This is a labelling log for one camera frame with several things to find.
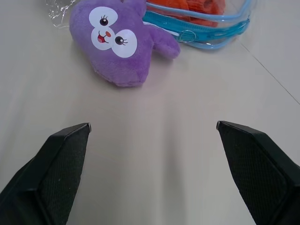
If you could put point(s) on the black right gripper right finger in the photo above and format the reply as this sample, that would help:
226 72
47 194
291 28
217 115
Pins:
257 168

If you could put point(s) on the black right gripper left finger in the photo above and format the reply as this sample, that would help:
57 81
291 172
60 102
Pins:
54 168

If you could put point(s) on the purple plush toy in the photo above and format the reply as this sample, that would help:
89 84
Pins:
119 44

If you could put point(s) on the clear blue-trimmed zipper bag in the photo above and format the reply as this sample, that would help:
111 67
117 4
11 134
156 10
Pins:
206 30

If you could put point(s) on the clear plastic wrap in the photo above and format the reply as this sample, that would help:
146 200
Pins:
58 11

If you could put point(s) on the orange item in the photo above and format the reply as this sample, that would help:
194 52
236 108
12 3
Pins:
187 9

